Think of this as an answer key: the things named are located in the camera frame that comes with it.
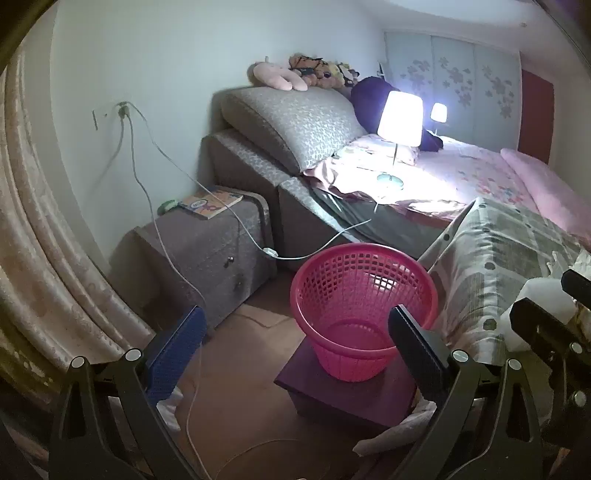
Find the grey checked blanket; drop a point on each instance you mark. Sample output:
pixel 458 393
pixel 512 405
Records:
pixel 485 267

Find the pink duvet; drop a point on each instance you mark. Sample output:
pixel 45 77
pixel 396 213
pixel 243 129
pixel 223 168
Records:
pixel 549 189

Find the dark purple pillow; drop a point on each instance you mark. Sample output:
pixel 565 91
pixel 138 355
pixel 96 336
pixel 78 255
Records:
pixel 369 94

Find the yellow purple plush toy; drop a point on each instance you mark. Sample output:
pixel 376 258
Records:
pixel 339 74

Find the small lit lamp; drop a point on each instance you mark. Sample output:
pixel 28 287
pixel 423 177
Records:
pixel 439 112

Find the pink plush toy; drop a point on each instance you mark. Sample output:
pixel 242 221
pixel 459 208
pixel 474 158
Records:
pixel 277 76

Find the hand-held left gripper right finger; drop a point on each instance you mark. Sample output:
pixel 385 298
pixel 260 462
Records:
pixel 415 355

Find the small green object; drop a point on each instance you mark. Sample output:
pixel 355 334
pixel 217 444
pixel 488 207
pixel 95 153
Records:
pixel 166 207

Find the floral sliding door wardrobe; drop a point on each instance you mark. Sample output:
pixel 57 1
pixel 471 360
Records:
pixel 457 74

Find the pink plastic basket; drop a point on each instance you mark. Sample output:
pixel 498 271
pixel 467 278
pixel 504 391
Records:
pixel 364 309

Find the grey patterned headboard cushion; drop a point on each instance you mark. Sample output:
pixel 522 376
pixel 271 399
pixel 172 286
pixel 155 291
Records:
pixel 295 122

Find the white plastic bag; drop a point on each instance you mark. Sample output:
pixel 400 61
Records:
pixel 388 438
pixel 170 413

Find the pink floral bed sheet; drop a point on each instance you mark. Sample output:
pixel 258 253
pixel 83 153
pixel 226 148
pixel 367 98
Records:
pixel 443 175

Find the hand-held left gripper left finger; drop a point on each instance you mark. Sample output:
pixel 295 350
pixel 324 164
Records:
pixel 178 353

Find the white table lamp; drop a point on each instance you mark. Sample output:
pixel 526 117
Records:
pixel 400 117

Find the purple stool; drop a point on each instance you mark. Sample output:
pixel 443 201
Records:
pixel 351 397

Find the beige patterned curtain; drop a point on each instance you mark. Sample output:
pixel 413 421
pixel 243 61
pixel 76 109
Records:
pixel 41 258

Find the grey upholstered bed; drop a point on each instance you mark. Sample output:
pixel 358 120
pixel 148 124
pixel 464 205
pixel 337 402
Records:
pixel 249 161

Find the colourful picture book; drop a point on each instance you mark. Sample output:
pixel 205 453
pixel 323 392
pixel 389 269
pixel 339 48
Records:
pixel 210 203

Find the reddish brown door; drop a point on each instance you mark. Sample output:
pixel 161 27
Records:
pixel 535 115

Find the grey fabric nightstand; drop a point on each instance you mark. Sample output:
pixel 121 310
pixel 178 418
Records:
pixel 198 258

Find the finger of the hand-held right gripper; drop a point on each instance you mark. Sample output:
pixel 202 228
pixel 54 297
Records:
pixel 540 325
pixel 578 282

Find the wall socket with plug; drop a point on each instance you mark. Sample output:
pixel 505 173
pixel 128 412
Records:
pixel 123 110

